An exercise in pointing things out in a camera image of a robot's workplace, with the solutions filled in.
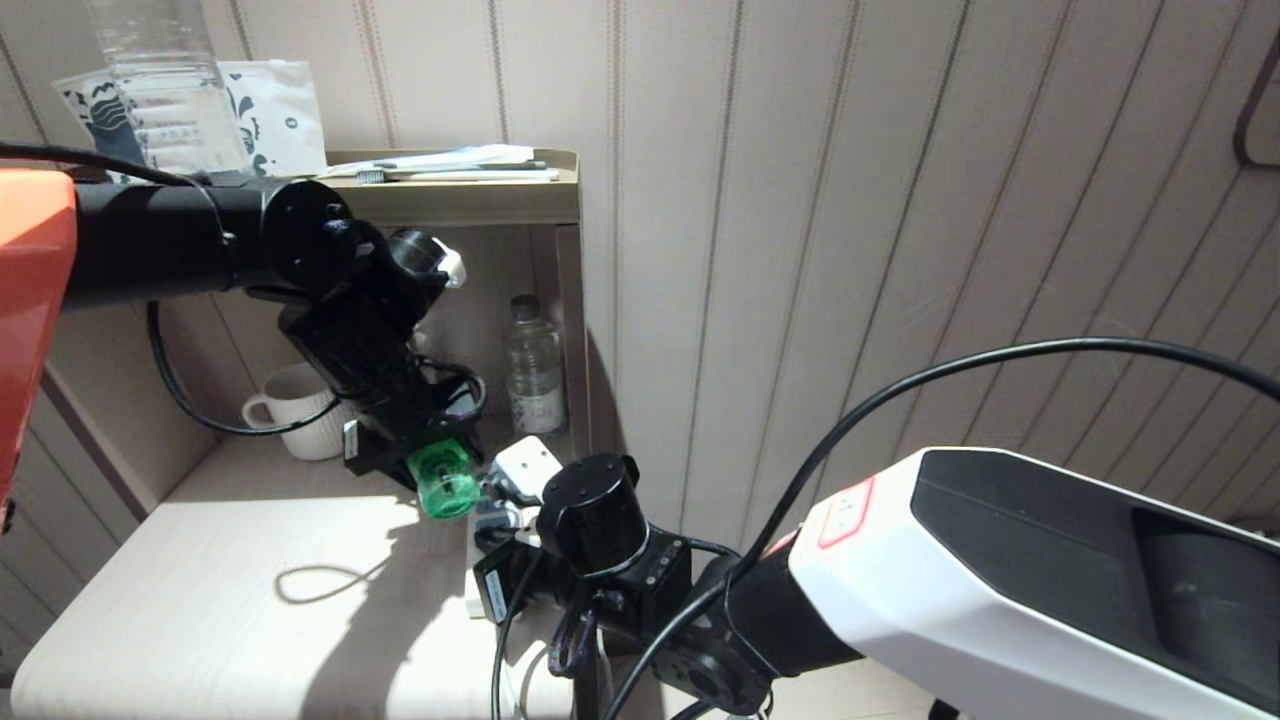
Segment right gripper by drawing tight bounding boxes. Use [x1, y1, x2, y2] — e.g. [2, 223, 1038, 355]
[473, 528, 694, 649]

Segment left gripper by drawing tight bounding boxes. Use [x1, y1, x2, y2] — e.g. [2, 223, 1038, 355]
[277, 288, 488, 493]

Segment white power strip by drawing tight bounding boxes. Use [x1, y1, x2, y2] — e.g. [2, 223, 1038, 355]
[464, 498, 549, 623]

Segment white ribbed mug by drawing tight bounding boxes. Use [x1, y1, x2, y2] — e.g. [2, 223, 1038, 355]
[241, 362, 358, 462]

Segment small clear water bottle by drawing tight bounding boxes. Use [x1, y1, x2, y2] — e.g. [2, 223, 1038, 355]
[503, 294, 567, 437]

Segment beige wooden shelf unit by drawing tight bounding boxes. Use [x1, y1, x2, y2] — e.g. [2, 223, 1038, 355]
[318, 147, 593, 463]

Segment white paper sheets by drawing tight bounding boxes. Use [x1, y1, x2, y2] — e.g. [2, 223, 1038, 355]
[330, 144, 549, 173]

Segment white patterned packet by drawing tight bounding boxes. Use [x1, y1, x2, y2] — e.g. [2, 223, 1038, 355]
[216, 60, 329, 179]
[52, 70, 151, 169]

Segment large clear water bottle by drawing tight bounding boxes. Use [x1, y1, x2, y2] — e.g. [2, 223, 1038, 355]
[84, 0, 251, 177]

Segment black cable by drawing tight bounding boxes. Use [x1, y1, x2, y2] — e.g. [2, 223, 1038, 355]
[146, 298, 346, 438]
[490, 548, 549, 720]
[600, 337, 1280, 720]

